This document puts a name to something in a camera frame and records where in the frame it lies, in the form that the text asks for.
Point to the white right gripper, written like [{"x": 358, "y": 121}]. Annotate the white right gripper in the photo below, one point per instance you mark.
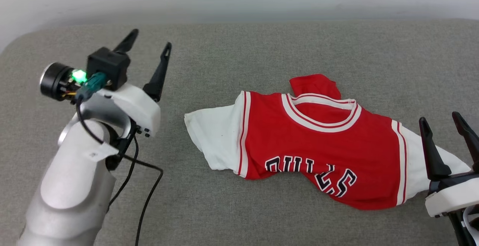
[{"x": 454, "y": 195}]

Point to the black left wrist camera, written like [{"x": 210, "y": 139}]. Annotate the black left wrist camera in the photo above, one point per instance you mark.
[{"x": 110, "y": 64}]

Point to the grey fabric sofa cushion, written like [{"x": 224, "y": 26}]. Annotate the grey fabric sofa cushion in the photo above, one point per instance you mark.
[{"x": 262, "y": 51}]

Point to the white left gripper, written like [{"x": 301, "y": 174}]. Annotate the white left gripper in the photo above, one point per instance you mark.
[{"x": 140, "y": 107}]

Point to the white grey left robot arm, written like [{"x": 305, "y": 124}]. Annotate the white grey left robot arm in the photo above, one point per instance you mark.
[{"x": 71, "y": 186}]

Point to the red white basketball jersey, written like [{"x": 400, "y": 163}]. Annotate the red white basketball jersey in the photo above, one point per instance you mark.
[{"x": 318, "y": 145}]

